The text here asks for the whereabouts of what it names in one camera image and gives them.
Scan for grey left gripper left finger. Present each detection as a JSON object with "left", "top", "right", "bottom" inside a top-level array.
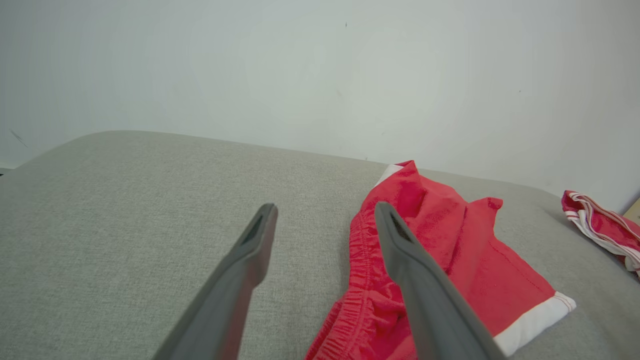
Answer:
[{"left": 152, "top": 202, "right": 279, "bottom": 360}]

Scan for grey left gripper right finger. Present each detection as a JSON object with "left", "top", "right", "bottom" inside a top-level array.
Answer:
[{"left": 373, "top": 201, "right": 507, "bottom": 360}]

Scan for red shorts with white trim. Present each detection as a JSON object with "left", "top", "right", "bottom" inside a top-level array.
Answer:
[{"left": 304, "top": 159, "right": 577, "bottom": 360}]

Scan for red and white jersey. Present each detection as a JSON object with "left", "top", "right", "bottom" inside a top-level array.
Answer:
[{"left": 560, "top": 189, "right": 640, "bottom": 279}]

